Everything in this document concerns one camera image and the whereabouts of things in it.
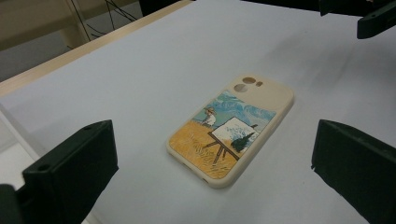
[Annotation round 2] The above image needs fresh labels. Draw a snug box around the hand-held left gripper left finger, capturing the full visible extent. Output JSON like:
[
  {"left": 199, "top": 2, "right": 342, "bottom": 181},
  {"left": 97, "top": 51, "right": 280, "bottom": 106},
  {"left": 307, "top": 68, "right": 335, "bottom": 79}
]
[{"left": 21, "top": 119, "right": 120, "bottom": 224}]

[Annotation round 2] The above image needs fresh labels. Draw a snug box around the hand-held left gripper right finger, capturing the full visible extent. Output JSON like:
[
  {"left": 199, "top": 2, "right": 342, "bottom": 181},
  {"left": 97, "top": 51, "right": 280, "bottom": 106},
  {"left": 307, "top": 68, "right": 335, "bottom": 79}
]
[{"left": 311, "top": 119, "right": 396, "bottom": 224}]

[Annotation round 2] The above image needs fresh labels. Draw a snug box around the cream phone case with painting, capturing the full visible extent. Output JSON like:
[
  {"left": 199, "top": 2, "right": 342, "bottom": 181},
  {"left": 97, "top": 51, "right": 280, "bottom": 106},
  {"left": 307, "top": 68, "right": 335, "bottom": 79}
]
[{"left": 165, "top": 73, "right": 295, "bottom": 189}]

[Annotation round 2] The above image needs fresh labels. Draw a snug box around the wooden table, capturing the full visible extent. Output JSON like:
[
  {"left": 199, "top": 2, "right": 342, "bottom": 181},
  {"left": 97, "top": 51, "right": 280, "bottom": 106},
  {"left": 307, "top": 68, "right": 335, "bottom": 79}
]
[{"left": 0, "top": 0, "right": 195, "bottom": 98}]

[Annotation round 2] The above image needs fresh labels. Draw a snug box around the white table sheet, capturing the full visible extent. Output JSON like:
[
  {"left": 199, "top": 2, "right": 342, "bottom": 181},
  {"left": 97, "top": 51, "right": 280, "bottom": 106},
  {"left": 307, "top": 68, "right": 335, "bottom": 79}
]
[{"left": 0, "top": 0, "right": 396, "bottom": 224}]

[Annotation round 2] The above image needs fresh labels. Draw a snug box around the black cable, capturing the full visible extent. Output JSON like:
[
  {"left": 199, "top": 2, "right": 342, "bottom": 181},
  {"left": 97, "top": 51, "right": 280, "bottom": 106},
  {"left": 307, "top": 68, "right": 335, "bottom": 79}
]
[
  {"left": 69, "top": 0, "right": 95, "bottom": 42},
  {"left": 104, "top": 0, "right": 138, "bottom": 23}
]

